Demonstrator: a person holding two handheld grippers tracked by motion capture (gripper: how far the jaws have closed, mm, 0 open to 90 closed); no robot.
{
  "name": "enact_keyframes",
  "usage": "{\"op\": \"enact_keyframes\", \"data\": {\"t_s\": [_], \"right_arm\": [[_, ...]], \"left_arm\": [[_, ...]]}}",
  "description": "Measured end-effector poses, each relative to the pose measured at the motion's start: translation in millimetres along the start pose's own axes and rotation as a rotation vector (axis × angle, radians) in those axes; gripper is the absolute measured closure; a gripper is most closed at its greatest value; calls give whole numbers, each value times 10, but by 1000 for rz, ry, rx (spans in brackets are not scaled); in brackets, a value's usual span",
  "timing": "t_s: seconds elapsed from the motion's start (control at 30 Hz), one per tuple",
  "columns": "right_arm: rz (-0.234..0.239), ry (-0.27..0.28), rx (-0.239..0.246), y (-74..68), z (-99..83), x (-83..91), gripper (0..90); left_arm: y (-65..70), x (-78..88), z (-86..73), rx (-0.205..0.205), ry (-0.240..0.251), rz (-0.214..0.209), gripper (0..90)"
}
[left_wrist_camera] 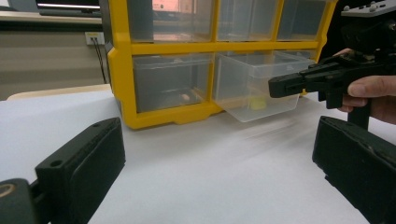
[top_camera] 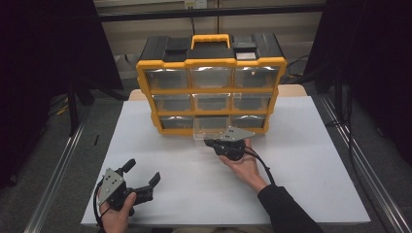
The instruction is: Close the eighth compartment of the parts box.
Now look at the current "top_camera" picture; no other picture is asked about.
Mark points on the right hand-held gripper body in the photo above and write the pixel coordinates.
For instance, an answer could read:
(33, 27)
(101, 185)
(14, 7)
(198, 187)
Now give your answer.
(233, 145)

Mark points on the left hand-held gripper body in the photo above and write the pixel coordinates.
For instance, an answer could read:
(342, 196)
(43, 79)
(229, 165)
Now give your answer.
(111, 189)

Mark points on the transparent plastic drawer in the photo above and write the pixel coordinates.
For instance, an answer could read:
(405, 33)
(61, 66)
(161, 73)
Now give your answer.
(207, 127)

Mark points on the yellow black parts organizer cabinet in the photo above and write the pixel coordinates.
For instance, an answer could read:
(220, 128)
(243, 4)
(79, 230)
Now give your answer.
(210, 51)

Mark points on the person's right hand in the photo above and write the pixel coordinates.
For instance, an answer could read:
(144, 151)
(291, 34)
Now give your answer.
(247, 171)

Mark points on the person's left hand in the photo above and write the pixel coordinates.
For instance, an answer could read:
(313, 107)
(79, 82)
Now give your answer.
(115, 221)

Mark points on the small black stick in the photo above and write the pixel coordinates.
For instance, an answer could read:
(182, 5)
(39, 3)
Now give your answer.
(96, 139)

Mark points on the grid of clear drawers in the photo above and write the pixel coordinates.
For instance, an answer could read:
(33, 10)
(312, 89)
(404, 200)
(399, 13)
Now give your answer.
(168, 79)

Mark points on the black horizontal bar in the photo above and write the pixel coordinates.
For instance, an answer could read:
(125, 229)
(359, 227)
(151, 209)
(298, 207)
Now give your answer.
(210, 13)

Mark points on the black curtain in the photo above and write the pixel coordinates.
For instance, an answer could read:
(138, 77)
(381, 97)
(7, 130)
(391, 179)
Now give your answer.
(372, 64)
(42, 64)

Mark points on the aluminium frame rail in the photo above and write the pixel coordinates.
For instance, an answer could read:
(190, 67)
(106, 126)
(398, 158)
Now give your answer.
(366, 161)
(55, 174)

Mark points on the black stand post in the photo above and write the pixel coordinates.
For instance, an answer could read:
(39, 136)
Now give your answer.
(73, 110)

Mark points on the white wall socket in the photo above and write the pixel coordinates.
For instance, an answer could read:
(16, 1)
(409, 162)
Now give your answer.
(195, 4)

